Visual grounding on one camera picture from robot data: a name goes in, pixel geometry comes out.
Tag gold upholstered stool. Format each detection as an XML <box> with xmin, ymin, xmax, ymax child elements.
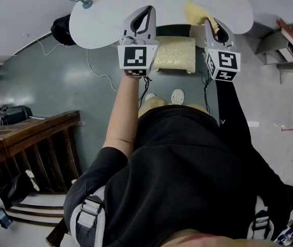
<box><xmin>152</xmin><ymin>36</ymin><xmax>197</xmax><ymax>74</ymax></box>

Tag blue tape roll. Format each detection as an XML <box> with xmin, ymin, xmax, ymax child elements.
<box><xmin>0</xmin><ymin>207</ymin><xmax>13</xmax><ymax>227</ymax></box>

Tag black backpack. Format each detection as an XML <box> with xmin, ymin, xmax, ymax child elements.
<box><xmin>50</xmin><ymin>13</ymin><xmax>77</xmax><ymax>46</ymax></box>

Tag person's left forearm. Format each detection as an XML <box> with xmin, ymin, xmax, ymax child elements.
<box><xmin>102</xmin><ymin>76</ymin><xmax>142</xmax><ymax>159</ymax></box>

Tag person's right forearm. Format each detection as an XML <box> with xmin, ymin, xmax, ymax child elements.
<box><xmin>216</xmin><ymin>78</ymin><xmax>252</xmax><ymax>144</ymax></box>

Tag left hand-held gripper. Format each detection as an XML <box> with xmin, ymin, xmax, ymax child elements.
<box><xmin>117</xmin><ymin>5</ymin><xmax>159</xmax><ymax>79</ymax></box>

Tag white platform with brown trim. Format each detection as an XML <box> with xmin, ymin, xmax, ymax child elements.
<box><xmin>0</xmin><ymin>184</ymin><xmax>72</xmax><ymax>244</ymax></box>

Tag person's right cream sneaker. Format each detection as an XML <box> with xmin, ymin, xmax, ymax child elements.
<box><xmin>171</xmin><ymin>89</ymin><xmax>185</xmax><ymax>105</ymax></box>

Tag grey shelf unit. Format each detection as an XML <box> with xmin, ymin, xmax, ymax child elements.
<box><xmin>254</xmin><ymin>21</ymin><xmax>293</xmax><ymax>84</ymax></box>

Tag yellow wiping cloth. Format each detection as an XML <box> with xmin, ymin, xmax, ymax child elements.
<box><xmin>184</xmin><ymin>1</ymin><xmax>221</xmax><ymax>34</ymax></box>

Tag white power cable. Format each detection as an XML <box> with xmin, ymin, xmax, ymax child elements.
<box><xmin>22</xmin><ymin>33</ymin><xmax>118</xmax><ymax>92</ymax></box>

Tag person's khaki shorts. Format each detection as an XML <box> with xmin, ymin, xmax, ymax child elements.
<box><xmin>138</xmin><ymin>98</ymin><xmax>214</xmax><ymax>118</ymax></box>

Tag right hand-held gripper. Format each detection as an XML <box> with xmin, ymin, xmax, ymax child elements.
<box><xmin>204</xmin><ymin>18</ymin><xmax>241</xmax><ymax>83</ymax></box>

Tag dark wooden slatted railing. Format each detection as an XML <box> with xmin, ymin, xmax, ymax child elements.
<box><xmin>0</xmin><ymin>109</ymin><xmax>83</xmax><ymax>194</ymax></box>

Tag white oval table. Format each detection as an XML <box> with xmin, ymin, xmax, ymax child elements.
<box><xmin>68</xmin><ymin>0</ymin><xmax>254</xmax><ymax>50</ymax></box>

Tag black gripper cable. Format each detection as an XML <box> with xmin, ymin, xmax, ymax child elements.
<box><xmin>200</xmin><ymin>70</ymin><xmax>214</xmax><ymax>114</ymax></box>
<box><xmin>138</xmin><ymin>76</ymin><xmax>153</xmax><ymax>110</ymax></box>

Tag grey white shoulder strap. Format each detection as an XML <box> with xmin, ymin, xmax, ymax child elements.
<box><xmin>69</xmin><ymin>186</ymin><xmax>107</xmax><ymax>247</ymax></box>
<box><xmin>248</xmin><ymin>196</ymin><xmax>276</xmax><ymax>240</ymax></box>

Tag person's black shirt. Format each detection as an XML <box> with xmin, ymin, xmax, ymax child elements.
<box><xmin>63</xmin><ymin>105</ymin><xmax>291</xmax><ymax>247</ymax></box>

